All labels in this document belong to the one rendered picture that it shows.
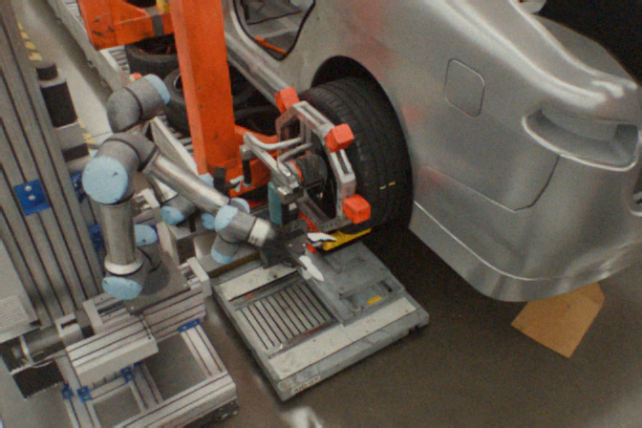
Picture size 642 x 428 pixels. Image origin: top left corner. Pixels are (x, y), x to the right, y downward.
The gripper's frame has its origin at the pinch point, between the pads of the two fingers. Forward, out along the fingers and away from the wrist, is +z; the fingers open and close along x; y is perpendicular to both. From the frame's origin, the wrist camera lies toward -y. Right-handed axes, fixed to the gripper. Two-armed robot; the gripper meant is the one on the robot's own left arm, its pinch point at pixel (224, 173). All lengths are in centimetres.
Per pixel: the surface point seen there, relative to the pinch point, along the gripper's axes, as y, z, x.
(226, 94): -23.8, 28.5, -3.6
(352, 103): -33, 5, 49
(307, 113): -26.8, 6.7, 31.6
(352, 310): 69, 2, 61
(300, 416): 95, -40, 40
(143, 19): -6, 208, -87
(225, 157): 8.1, 31.9, -4.2
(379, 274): 59, 19, 74
